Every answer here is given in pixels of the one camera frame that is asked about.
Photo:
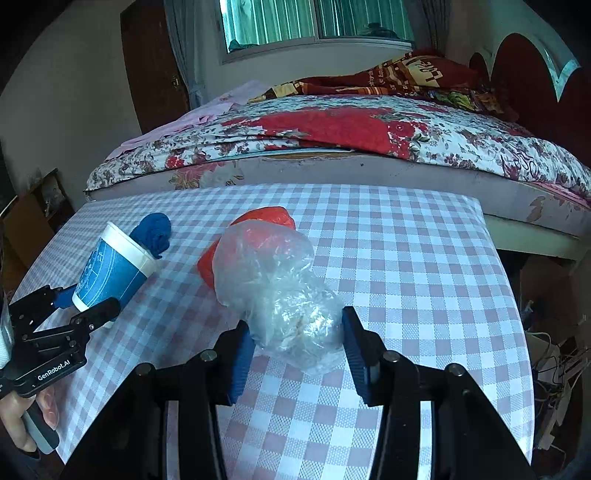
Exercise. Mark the pink sheet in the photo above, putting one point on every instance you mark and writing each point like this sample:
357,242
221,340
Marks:
217,104

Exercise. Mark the blue and white paper cup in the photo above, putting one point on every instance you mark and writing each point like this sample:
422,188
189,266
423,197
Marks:
111,272

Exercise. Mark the white power strip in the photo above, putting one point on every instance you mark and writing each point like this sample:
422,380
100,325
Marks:
551,424

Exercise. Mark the person's left hand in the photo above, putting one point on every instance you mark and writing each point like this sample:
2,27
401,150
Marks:
14,420

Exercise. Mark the window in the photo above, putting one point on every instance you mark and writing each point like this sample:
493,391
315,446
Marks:
277,23

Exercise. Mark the grey window curtain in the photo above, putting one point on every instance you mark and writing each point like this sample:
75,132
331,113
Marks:
429,23
184,46

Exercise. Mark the rolled blue cloth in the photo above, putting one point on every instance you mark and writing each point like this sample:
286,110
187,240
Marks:
154,230

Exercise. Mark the checked tablecloth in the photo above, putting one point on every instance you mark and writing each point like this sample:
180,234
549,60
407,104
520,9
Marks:
392,258

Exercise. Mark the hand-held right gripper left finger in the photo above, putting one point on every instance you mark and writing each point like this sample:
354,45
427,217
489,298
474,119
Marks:
240,364

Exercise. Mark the bed with red headboard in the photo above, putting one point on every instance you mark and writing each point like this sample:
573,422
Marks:
521,78

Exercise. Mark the red plastic bag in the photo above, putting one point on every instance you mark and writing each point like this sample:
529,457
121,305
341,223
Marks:
270,217

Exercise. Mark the clear plastic bag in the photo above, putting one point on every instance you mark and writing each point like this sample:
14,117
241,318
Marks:
277,295

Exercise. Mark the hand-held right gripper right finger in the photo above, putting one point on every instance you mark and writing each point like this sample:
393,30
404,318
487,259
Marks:
362,360

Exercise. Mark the red printed blanket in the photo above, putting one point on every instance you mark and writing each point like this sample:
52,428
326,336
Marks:
406,74

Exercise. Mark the floral quilt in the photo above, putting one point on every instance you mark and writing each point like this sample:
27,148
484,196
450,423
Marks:
461,138

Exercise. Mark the wooden door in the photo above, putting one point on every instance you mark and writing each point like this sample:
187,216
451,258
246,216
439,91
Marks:
147,69

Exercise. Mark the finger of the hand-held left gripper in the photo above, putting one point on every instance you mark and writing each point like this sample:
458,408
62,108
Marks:
99,311
64,299

